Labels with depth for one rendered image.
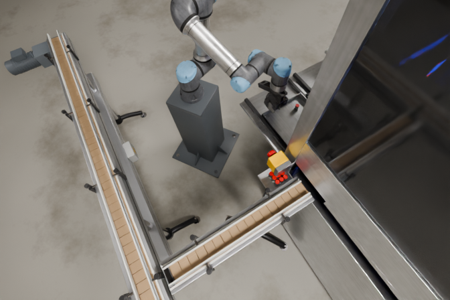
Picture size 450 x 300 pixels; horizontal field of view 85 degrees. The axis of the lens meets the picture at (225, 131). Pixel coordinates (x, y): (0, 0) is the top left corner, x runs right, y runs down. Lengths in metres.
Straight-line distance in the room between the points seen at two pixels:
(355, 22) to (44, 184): 2.56
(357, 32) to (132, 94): 2.42
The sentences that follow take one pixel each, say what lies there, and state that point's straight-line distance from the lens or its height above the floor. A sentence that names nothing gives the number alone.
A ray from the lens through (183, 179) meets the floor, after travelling 2.16.
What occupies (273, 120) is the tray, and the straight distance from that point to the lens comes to 1.33.
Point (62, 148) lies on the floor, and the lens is 2.75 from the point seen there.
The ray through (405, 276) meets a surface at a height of 1.14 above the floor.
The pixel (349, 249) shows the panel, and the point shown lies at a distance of 1.23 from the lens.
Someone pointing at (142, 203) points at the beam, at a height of 0.55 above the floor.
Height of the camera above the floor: 2.02
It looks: 62 degrees down
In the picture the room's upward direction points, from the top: 6 degrees counter-clockwise
